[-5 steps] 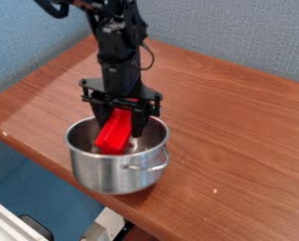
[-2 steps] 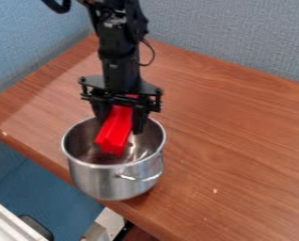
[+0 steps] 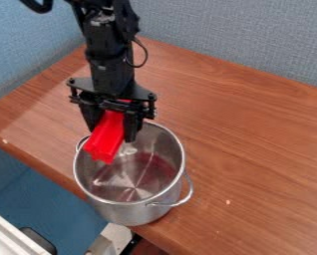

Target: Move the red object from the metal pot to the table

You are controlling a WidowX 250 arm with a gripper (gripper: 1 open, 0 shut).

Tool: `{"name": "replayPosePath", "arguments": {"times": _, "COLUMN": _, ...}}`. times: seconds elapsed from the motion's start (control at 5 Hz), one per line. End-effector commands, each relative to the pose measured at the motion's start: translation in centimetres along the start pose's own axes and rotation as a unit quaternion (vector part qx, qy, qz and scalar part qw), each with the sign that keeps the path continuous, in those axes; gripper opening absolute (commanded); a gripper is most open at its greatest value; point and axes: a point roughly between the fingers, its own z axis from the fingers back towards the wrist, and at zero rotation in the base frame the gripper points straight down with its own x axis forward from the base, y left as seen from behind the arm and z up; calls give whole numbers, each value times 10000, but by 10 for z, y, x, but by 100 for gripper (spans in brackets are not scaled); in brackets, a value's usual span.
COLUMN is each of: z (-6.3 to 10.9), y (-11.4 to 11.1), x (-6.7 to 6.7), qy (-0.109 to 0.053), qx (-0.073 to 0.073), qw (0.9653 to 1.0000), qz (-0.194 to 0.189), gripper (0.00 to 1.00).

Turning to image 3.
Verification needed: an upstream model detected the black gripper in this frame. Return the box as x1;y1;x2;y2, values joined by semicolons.
68;6;158;142

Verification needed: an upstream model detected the red plastic block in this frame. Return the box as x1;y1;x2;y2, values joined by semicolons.
83;110;125;164

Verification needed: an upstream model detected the metal pot with handle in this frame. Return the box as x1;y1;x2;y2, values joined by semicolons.
74;123;193;226

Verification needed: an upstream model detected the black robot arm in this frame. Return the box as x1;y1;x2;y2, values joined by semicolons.
64;0;158;142

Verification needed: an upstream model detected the black object under table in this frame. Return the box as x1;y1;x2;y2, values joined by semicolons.
20;227;58;255

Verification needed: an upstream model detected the white appliance at bottom left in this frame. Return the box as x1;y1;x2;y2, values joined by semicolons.
0;216;46;255

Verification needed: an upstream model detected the grey metal table frame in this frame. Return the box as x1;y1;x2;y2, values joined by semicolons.
84;223;142;255

